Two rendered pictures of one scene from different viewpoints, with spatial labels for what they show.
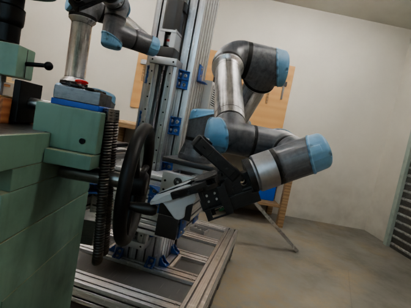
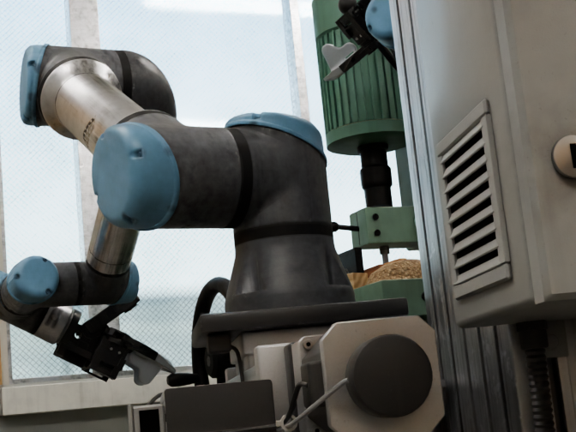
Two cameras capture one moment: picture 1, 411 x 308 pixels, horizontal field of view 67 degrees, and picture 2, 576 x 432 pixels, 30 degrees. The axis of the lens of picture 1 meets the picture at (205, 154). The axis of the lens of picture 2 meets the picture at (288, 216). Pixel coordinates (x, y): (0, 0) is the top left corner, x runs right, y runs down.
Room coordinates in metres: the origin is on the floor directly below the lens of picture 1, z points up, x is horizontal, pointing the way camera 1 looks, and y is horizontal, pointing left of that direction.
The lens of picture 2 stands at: (2.52, -0.39, 0.71)
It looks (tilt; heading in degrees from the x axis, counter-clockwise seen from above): 10 degrees up; 159
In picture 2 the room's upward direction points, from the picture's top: 6 degrees counter-clockwise
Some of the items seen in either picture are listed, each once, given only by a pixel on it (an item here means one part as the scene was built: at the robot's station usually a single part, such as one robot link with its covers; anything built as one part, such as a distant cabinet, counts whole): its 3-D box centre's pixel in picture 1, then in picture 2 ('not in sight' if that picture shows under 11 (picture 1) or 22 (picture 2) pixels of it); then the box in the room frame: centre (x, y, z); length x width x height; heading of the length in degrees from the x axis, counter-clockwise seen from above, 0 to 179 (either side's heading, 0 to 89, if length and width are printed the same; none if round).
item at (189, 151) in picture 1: (196, 149); (286, 273); (1.36, 0.04, 0.87); 0.15 x 0.15 x 0.10
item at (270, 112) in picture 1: (212, 86); not in sight; (4.03, 0.07, 1.50); 2.00 x 0.04 x 0.90; 92
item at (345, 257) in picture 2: (40, 104); (335, 275); (0.70, 0.39, 0.95); 0.09 x 0.07 x 0.09; 2
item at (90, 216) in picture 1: (79, 226); not in sight; (0.97, 0.36, 0.58); 0.12 x 0.08 x 0.08; 92
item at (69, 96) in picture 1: (85, 96); not in sight; (0.71, 0.29, 0.99); 0.13 x 0.11 x 0.06; 2
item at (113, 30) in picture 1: (117, 33); not in sight; (1.14, 0.39, 1.24); 0.11 x 0.08 x 0.11; 131
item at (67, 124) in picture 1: (78, 128); not in sight; (0.70, 0.29, 0.91); 0.15 x 0.14 x 0.09; 2
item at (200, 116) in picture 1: (203, 123); (272, 175); (1.36, 0.03, 0.98); 0.13 x 0.12 x 0.14; 97
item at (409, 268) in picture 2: not in sight; (407, 271); (0.94, 0.41, 0.92); 0.14 x 0.09 x 0.04; 92
